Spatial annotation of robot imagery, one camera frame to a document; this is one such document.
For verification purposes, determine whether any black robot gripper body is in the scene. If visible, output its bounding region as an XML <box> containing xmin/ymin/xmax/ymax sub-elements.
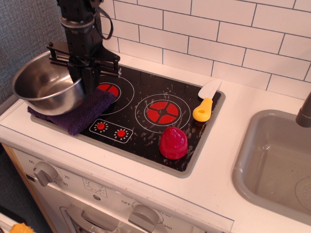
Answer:
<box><xmin>47</xmin><ymin>23</ymin><xmax>120</xmax><ymax>76</ymax></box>

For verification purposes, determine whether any orange cloth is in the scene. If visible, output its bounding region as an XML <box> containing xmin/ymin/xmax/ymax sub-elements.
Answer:
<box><xmin>0</xmin><ymin>223</ymin><xmax>35</xmax><ymax>233</ymax></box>

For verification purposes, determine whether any grey left timer knob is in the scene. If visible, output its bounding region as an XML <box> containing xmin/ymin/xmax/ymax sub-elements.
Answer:
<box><xmin>34</xmin><ymin>162</ymin><xmax>58</xmax><ymax>187</ymax></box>

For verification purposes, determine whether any metal pot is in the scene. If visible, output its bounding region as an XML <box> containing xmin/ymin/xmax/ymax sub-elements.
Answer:
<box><xmin>12</xmin><ymin>51</ymin><xmax>86</xmax><ymax>116</ymax></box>

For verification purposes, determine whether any grey toy sink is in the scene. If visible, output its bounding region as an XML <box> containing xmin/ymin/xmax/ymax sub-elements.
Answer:
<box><xmin>232</xmin><ymin>110</ymin><xmax>311</xmax><ymax>225</ymax></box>

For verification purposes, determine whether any purple cloth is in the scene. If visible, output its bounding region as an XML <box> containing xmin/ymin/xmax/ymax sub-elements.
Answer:
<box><xmin>27</xmin><ymin>88</ymin><xmax>116</xmax><ymax>136</ymax></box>

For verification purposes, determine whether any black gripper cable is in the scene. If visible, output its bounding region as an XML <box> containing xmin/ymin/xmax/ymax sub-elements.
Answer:
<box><xmin>93</xmin><ymin>6</ymin><xmax>114</xmax><ymax>41</ymax></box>

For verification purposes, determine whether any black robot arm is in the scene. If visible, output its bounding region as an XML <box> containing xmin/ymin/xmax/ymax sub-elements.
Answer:
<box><xmin>47</xmin><ymin>0</ymin><xmax>120</xmax><ymax>95</ymax></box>

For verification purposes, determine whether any black toy stovetop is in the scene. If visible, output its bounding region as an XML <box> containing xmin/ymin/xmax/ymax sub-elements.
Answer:
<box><xmin>77</xmin><ymin>67</ymin><xmax>225</xmax><ymax>178</ymax></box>

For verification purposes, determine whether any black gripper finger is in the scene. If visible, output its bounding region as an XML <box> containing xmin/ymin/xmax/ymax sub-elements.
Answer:
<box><xmin>81</xmin><ymin>67</ymin><xmax>100</xmax><ymax>96</ymax></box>
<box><xmin>67</xmin><ymin>63</ymin><xmax>82</xmax><ymax>83</ymax></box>

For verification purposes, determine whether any grey oven door handle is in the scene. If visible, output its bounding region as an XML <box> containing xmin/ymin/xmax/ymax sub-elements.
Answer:
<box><xmin>65</xmin><ymin>205</ymin><xmax>139</xmax><ymax>233</ymax></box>

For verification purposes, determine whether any grey faucet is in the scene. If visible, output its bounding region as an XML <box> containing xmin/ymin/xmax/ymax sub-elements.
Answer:
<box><xmin>295</xmin><ymin>93</ymin><xmax>311</xmax><ymax>128</ymax></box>

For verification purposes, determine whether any grey right oven knob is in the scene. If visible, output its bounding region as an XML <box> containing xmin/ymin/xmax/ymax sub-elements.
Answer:
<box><xmin>128</xmin><ymin>205</ymin><xmax>160</xmax><ymax>233</ymax></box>

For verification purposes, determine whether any yellow handled toy knife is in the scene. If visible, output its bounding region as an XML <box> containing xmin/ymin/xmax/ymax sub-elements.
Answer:
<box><xmin>192</xmin><ymin>79</ymin><xmax>222</xmax><ymax>122</ymax></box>

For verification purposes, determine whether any red toy strawberry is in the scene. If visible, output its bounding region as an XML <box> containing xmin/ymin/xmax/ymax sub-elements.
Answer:
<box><xmin>159</xmin><ymin>127</ymin><xmax>188</xmax><ymax>160</ymax></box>

